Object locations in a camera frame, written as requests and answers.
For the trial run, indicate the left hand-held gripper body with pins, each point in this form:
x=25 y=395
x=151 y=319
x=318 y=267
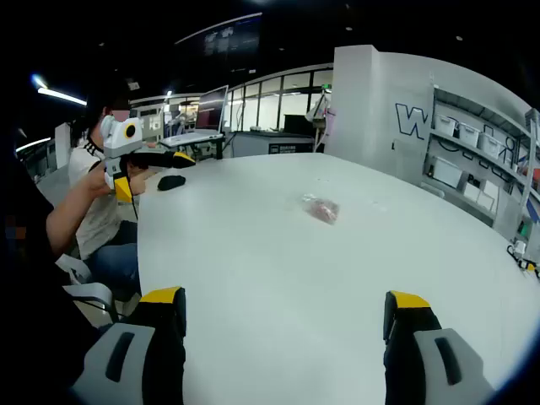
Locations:
x=120 y=143

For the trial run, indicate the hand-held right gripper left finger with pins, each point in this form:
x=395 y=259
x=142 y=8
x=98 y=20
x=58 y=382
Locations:
x=126 y=367

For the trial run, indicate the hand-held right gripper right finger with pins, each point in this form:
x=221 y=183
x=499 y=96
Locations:
x=422 y=367

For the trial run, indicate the clear resealable bag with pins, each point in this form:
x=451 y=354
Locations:
x=322 y=209

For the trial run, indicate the person's left hand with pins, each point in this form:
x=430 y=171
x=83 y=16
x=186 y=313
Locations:
x=98 y=183

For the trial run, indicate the black computer mouse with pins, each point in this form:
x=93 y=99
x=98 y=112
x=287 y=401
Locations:
x=171 y=182

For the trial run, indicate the black-legged desk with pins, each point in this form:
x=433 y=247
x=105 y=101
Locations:
x=219 y=149

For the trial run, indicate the computer monitor on desk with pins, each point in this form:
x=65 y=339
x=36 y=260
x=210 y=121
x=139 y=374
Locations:
x=209 y=111

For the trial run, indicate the ceiling light bar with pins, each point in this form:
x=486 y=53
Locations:
x=34 y=144
x=61 y=96

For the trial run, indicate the white office chair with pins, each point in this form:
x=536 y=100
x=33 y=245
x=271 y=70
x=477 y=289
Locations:
x=93 y=291

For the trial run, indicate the grey low cabinet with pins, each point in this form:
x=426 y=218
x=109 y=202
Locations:
x=253 y=145

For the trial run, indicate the person's arm, dark sleeve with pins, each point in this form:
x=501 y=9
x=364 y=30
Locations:
x=34 y=316

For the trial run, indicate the black-framed glass partition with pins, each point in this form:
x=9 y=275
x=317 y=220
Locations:
x=270 y=101

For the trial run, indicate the hanging dark ceiling display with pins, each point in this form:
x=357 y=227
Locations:
x=232 y=38

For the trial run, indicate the black monitor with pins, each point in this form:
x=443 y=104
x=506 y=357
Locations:
x=298 y=123

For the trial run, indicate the dim curved ceiling strip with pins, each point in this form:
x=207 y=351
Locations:
x=219 y=27

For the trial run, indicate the large white storage bin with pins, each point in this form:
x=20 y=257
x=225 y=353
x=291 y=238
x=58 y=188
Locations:
x=447 y=172

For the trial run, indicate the grey metal shelf rack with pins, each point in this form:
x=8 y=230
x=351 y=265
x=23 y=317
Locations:
x=476 y=149

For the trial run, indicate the row of white storage bins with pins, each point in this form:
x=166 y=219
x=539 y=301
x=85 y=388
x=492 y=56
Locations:
x=468 y=134

